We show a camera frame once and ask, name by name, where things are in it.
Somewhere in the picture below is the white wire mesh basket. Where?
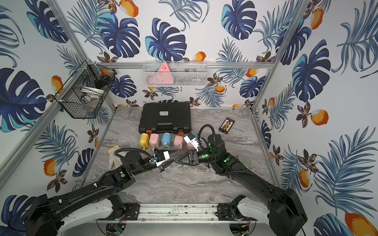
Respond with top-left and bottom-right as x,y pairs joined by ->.
143,61 -> 209,87

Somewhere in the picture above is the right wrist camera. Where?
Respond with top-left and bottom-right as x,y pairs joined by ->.
184,133 -> 199,151

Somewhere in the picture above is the pink triangular object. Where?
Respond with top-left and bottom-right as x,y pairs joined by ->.
150,62 -> 174,85

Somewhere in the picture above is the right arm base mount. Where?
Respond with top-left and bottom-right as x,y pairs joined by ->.
215,195 -> 255,221

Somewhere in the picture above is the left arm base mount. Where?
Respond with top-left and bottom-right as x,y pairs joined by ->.
111,195 -> 140,221

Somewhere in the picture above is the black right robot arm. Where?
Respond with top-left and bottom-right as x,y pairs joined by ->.
183,125 -> 308,236

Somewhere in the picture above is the yellow pencil sharpener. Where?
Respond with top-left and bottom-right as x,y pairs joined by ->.
139,133 -> 150,150

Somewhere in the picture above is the white work glove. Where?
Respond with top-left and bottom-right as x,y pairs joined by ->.
107,145 -> 122,170

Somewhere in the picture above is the aluminium front rail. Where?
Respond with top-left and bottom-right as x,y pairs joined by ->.
122,199 -> 269,224

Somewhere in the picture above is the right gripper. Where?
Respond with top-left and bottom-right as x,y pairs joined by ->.
176,150 -> 218,168

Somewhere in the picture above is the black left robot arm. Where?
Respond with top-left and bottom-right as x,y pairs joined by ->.
24,147 -> 180,236

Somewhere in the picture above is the black plastic tool case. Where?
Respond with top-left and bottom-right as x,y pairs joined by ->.
138,102 -> 192,135

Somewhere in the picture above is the black wire basket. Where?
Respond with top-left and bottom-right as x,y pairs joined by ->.
53,61 -> 117,119

